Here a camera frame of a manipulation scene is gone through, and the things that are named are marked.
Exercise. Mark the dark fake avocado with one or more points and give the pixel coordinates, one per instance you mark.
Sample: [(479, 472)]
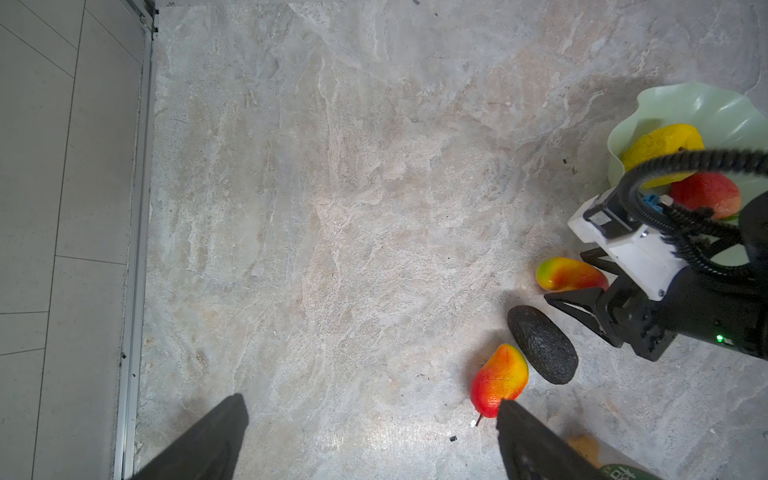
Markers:
[(543, 343)]

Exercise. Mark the red fake strawberry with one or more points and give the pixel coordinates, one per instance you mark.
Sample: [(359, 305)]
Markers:
[(708, 189)]

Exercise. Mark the red yellow fake pear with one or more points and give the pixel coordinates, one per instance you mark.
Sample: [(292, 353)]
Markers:
[(503, 377)]

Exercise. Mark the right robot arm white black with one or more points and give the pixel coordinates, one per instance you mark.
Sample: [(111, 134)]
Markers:
[(656, 296)]

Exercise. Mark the green drink can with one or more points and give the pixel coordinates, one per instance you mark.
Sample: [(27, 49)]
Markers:
[(611, 463)]

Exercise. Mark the red yellow fake mango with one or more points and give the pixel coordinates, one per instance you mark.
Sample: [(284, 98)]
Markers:
[(559, 274)]

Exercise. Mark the yellow fake bell pepper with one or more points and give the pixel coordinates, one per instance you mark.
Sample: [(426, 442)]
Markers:
[(660, 142)]

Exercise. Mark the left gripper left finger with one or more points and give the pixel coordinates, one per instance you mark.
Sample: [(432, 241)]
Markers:
[(207, 450)]

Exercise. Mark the green wavy fruit bowl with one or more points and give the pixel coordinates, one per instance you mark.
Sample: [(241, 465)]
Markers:
[(725, 119)]

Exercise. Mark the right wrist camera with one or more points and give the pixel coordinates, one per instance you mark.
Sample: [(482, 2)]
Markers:
[(637, 249)]

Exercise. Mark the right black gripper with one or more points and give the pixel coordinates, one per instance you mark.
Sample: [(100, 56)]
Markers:
[(719, 297)]

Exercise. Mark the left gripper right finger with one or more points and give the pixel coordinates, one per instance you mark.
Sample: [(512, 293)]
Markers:
[(530, 450)]

